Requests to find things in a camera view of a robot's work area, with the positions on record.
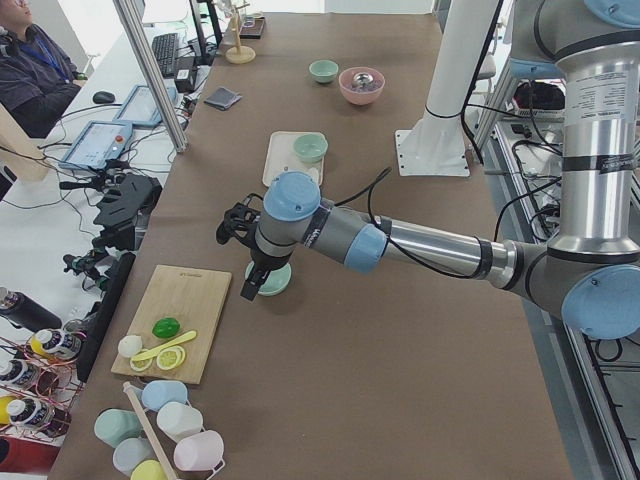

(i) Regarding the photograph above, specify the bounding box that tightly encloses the seated person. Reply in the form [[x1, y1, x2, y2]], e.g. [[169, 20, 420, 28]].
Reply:
[[1, 1, 86, 138]]

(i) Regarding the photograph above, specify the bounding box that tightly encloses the green bowl on tray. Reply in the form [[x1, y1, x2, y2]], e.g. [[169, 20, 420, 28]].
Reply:
[[293, 133, 328, 163]]

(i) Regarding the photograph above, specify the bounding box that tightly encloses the blue cup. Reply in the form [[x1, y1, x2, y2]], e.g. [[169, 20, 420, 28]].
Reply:
[[141, 380, 188, 411]]

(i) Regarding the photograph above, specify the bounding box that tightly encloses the white cup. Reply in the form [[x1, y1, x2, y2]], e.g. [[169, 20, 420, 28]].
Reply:
[[156, 401, 203, 442]]

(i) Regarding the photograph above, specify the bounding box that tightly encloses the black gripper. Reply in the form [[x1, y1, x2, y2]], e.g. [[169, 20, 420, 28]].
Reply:
[[241, 249, 291, 301]]

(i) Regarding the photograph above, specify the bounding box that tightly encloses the pale green cup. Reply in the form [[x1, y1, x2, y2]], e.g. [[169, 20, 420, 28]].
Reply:
[[94, 409, 142, 448]]

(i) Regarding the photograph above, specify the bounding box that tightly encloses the computer mouse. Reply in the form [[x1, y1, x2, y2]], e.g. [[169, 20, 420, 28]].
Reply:
[[92, 91, 115, 105]]

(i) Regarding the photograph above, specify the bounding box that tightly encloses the cream serving tray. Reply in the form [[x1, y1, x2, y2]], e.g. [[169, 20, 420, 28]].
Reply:
[[262, 131, 326, 187]]

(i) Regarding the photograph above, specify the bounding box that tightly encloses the yellow plastic knife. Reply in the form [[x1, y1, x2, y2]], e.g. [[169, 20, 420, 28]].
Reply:
[[131, 330, 198, 361]]

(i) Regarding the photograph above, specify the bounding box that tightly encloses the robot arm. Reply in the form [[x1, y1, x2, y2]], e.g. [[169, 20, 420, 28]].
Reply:
[[217, 1, 639, 340]]

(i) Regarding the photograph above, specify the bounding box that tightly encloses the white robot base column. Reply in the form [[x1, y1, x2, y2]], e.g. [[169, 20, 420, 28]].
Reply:
[[396, 0, 502, 177]]

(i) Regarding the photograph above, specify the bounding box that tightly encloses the lemon slice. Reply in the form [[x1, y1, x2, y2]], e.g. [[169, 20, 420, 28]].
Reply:
[[156, 345, 186, 371], [129, 358, 153, 372]]

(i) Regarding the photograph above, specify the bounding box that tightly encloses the pink cup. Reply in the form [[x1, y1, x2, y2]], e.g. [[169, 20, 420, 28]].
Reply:
[[173, 430, 225, 472]]

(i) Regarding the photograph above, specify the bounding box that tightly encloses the grey folded cloth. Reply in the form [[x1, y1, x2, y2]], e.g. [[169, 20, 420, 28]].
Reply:
[[204, 87, 242, 111]]

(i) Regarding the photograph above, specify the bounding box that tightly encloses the grey cup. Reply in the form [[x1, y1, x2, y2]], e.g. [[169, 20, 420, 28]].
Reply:
[[112, 438, 155, 477]]

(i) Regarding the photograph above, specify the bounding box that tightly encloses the blue teach pendant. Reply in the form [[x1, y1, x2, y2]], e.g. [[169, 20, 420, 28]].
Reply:
[[58, 121, 133, 171], [113, 84, 162, 128]]

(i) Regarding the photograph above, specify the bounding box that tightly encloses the wooden mug tree stand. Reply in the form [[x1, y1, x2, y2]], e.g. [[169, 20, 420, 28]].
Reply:
[[220, 0, 256, 65]]

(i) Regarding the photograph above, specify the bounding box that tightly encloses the green lime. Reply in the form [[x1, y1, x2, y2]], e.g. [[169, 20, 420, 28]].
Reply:
[[152, 317, 181, 339]]

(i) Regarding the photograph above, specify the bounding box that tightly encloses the black keyboard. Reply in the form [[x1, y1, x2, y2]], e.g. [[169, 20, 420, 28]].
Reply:
[[151, 33, 178, 78]]

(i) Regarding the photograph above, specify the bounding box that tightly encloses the yellow cup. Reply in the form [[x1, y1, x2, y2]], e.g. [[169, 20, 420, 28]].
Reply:
[[130, 459, 167, 480]]

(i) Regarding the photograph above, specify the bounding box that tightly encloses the green bowl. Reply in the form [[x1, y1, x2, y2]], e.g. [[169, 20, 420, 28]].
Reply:
[[293, 133, 328, 163], [308, 59, 339, 84], [245, 262, 292, 296]]

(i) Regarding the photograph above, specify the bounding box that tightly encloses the bamboo cutting board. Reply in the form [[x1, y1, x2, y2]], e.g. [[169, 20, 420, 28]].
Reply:
[[110, 264, 234, 386]]

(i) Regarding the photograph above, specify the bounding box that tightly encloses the pink bowl with ice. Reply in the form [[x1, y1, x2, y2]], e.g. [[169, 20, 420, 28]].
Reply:
[[338, 66, 386, 106]]

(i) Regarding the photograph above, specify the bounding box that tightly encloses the aluminium frame post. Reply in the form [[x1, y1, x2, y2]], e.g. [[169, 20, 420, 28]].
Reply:
[[113, 0, 188, 154]]

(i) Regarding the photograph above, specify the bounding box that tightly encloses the black thermos bottle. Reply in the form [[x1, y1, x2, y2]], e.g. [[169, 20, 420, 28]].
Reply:
[[1, 287, 62, 332]]

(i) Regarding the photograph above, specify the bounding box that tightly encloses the black tray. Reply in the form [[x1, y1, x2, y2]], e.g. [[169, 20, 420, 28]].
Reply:
[[240, 17, 266, 39]]

